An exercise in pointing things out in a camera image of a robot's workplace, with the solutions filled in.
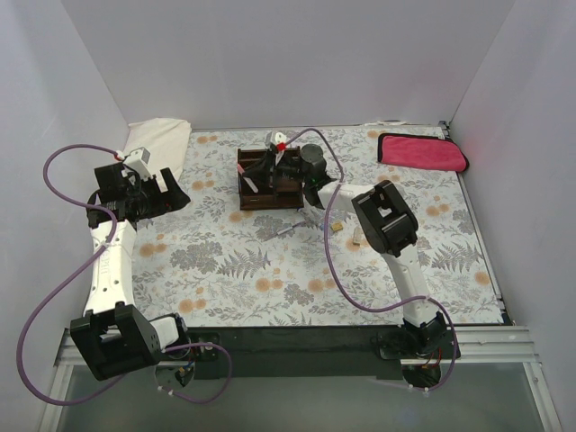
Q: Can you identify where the pink white pen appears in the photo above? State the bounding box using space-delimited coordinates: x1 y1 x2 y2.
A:
237 164 259 194

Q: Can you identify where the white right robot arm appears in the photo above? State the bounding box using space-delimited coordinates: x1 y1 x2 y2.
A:
237 143 447 358

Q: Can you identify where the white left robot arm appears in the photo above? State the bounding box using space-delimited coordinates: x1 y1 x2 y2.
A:
70 162 192 381

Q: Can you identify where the brown wooden desk organizer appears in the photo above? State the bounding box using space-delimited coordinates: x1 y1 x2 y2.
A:
237 147 303 211

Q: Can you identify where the white folded cloth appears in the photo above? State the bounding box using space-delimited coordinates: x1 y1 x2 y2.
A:
123 118 192 180

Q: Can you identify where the grey white pen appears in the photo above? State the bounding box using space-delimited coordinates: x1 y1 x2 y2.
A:
275 221 306 236

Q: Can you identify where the floral table mat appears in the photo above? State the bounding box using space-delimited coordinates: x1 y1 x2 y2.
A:
132 127 503 327

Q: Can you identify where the white grey eraser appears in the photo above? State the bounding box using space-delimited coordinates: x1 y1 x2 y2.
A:
352 227 363 246

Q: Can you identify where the red microfiber cloth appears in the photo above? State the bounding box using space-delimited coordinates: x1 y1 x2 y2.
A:
377 133 470 173

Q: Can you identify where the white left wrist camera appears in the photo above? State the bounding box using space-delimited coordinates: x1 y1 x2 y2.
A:
122 148 154 181

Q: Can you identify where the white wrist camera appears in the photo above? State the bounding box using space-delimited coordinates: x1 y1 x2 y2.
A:
122 148 154 181
265 130 287 155

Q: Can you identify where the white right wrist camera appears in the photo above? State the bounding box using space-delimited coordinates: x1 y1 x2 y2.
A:
265 130 287 155

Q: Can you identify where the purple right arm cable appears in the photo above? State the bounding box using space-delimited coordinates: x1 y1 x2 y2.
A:
283 128 460 392

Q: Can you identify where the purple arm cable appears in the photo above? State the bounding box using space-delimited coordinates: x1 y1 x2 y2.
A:
16 143 233 406
283 128 460 392

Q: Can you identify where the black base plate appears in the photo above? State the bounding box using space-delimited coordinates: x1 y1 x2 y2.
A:
161 325 453 380

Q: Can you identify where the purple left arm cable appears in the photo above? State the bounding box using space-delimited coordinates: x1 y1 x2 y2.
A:
16 143 233 406

